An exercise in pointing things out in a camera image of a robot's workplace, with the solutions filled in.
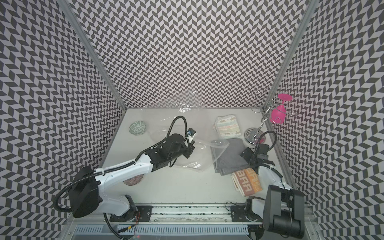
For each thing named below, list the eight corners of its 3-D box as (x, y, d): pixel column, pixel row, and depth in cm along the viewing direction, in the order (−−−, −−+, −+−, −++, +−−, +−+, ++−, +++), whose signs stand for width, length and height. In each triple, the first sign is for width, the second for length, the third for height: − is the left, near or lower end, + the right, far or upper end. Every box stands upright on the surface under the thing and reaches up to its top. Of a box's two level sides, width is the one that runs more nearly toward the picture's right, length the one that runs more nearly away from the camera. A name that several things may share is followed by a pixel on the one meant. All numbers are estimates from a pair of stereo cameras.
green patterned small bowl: (128, 135, 104) (126, 132, 101) (133, 124, 111) (131, 120, 107) (144, 135, 104) (142, 132, 101) (147, 124, 111) (146, 120, 107)
